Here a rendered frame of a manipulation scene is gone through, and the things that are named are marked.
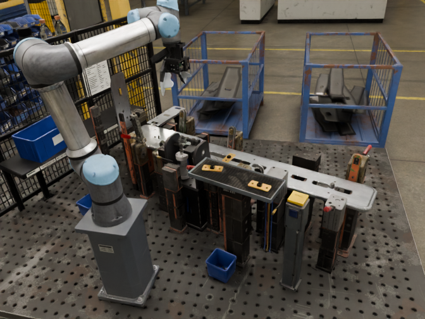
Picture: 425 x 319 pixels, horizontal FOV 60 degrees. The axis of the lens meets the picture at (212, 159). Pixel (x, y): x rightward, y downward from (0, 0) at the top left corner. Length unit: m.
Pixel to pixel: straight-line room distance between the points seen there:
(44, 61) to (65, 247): 1.09
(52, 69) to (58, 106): 0.20
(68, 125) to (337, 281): 1.25
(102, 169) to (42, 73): 0.37
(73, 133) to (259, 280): 0.97
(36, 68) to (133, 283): 0.89
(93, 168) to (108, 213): 0.18
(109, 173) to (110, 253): 0.33
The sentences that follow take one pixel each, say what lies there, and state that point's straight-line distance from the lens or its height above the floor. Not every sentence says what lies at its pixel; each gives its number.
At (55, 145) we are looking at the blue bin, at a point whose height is 1.07.
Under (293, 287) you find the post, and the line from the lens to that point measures 1.65.
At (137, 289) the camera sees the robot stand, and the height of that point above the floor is 0.77.
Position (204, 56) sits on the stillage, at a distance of 4.85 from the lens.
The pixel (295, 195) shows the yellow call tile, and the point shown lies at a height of 1.16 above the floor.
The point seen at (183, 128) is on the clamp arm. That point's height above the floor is 1.01.
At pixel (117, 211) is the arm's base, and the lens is 1.38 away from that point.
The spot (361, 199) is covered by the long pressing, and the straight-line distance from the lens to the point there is 1.67.
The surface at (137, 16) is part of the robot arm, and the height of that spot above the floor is 1.76.
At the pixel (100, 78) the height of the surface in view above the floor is 1.23.
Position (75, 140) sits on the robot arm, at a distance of 1.38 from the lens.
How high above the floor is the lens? 1.99
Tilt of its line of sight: 32 degrees down
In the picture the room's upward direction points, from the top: 4 degrees counter-clockwise
